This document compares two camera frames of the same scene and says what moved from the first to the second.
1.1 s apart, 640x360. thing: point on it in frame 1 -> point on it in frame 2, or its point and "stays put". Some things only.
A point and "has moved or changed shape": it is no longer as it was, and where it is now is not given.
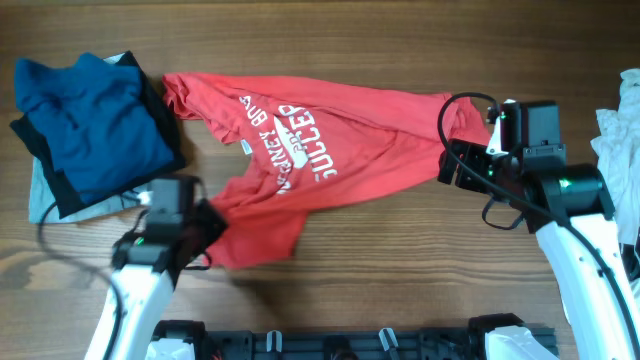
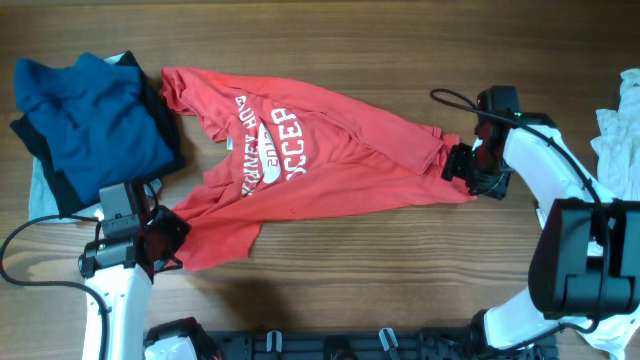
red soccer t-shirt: [288, 145] has moved or changed shape
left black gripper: [217, 224] -> [179, 227]
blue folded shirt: [97, 120] stays put
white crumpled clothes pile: [617, 145] stays put
